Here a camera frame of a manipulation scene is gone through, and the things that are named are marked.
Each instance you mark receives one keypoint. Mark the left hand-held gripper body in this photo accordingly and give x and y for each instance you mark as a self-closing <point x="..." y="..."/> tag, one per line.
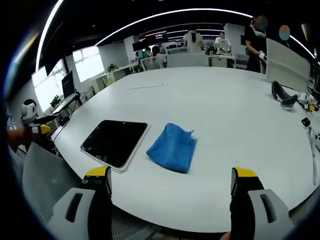
<point x="28" y="112"/>

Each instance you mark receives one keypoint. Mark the person's right hand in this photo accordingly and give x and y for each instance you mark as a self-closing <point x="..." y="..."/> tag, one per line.
<point x="228" y="236"/>

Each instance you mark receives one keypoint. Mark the grey mesh chair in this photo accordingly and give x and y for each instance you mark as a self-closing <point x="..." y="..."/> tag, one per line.
<point x="47" y="180"/>

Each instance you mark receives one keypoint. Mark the dark computer monitor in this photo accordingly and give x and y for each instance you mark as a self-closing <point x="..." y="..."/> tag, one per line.
<point x="68" y="85"/>

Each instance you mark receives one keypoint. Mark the dark mirror with white frame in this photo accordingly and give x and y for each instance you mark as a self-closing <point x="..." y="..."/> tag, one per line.
<point x="113" y="142"/>

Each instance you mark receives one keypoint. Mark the white controller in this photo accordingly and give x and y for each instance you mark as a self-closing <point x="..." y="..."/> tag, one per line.
<point x="316" y="138"/>

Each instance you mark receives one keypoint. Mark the blue cleaning cloth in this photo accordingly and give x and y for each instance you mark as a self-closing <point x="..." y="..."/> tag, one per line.
<point x="172" y="150"/>

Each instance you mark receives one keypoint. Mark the black high-heeled shoe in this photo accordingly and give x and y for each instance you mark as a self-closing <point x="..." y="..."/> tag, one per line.
<point x="283" y="96"/>

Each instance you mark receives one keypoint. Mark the grey divider panel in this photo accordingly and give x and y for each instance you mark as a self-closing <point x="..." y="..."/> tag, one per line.
<point x="286" y="65"/>

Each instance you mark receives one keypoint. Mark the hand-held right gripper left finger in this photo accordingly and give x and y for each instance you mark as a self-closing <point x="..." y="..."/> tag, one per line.
<point x="75" y="212"/>

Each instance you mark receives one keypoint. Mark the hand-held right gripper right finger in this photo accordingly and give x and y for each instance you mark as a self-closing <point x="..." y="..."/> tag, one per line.
<point x="260" y="215"/>

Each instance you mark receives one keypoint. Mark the green potted plant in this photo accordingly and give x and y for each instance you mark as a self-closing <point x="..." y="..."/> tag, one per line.
<point x="55" y="101"/>
<point x="111" y="68"/>

